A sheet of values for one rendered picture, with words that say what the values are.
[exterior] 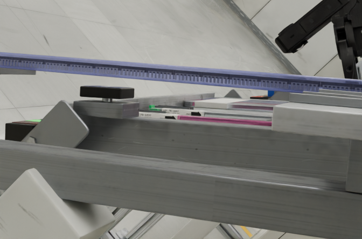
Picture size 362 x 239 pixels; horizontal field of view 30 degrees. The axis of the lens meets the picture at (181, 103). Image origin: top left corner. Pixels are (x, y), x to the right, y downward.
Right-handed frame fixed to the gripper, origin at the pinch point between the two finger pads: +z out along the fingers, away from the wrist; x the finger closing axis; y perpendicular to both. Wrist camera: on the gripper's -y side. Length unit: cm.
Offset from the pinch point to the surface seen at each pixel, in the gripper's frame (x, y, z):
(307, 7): 860, -101, -124
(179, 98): 22.8, -31.5, -7.9
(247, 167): -21.0, -10.7, 1.7
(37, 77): 153, -133, -30
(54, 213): -52, -17, 0
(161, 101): 13.4, -31.5, -7.7
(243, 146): -21.0, -10.7, -0.6
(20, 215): -52, -19, 0
